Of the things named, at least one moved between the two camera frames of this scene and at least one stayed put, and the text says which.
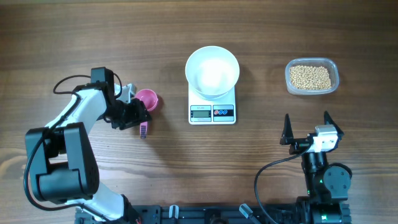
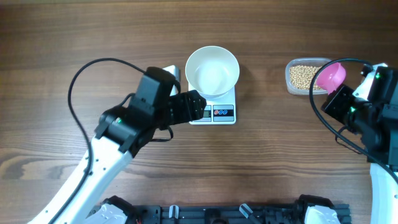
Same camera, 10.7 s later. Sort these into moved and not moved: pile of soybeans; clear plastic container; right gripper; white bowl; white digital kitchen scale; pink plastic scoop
Moved: pink plastic scoop; right gripper
Not moved: clear plastic container; white bowl; white digital kitchen scale; pile of soybeans
